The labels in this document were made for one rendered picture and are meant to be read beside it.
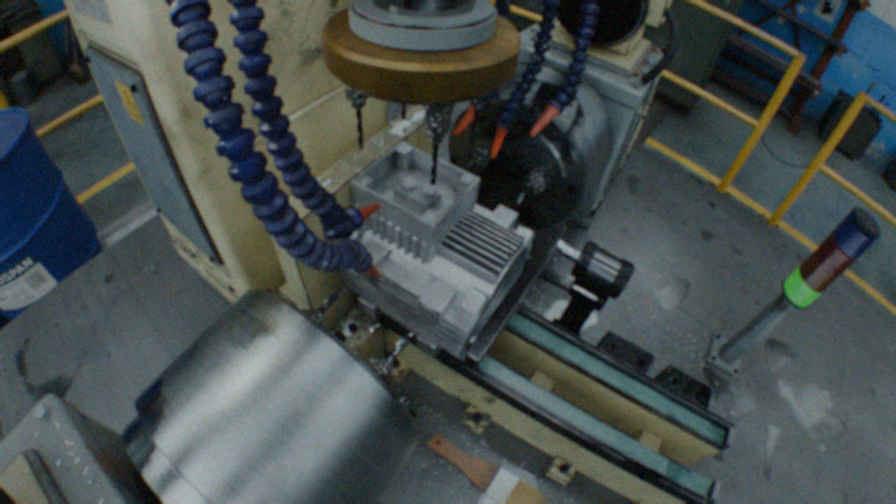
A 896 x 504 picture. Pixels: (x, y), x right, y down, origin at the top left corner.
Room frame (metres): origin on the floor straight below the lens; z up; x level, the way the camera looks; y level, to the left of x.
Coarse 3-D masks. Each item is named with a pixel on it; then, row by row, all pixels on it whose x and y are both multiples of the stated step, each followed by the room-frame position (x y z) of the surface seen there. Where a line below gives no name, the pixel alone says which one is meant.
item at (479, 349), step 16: (544, 240) 0.41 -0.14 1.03; (528, 256) 0.38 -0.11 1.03; (544, 256) 0.38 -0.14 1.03; (528, 272) 0.35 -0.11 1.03; (512, 288) 0.32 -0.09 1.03; (528, 288) 0.32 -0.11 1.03; (512, 304) 0.29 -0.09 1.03; (496, 320) 0.27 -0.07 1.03; (480, 336) 0.24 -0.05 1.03; (496, 336) 0.25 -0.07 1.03; (480, 352) 0.22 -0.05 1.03
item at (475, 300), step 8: (360, 232) 0.34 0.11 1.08; (520, 232) 0.37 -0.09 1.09; (528, 232) 0.36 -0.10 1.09; (360, 240) 0.34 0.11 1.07; (528, 240) 0.36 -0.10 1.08; (472, 288) 0.27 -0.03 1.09; (472, 296) 0.26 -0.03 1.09; (480, 296) 0.26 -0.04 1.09; (488, 296) 0.27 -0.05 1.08; (464, 304) 0.25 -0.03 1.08; (472, 304) 0.25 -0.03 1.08; (480, 304) 0.25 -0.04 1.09; (472, 312) 0.24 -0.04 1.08; (480, 312) 0.25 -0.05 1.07
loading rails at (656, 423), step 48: (384, 336) 0.31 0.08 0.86; (528, 336) 0.31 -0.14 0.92; (576, 336) 0.32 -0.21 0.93; (480, 384) 0.23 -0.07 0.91; (528, 384) 0.23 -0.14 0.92; (576, 384) 0.26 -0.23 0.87; (624, 384) 0.24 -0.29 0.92; (480, 432) 0.19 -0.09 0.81; (528, 432) 0.19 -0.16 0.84; (576, 432) 0.16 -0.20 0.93; (624, 432) 0.20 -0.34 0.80; (672, 432) 0.18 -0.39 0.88; (720, 432) 0.17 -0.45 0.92; (624, 480) 0.11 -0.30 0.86; (672, 480) 0.10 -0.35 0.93
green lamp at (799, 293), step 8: (792, 280) 0.38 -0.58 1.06; (800, 280) 0.37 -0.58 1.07; (784, 288) 0.38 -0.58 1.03; (792, 288) 0.37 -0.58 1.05; (800, 288) 0.36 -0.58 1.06; (808, 288) 0.35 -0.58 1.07; (792, 296) 0.36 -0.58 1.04; (800, 296) 0.35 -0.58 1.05; (808, 296) 0.34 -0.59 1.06; (816, 296) 0.34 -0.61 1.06; (800, 304) 0.34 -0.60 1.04; (808, 304) 0.35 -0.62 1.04
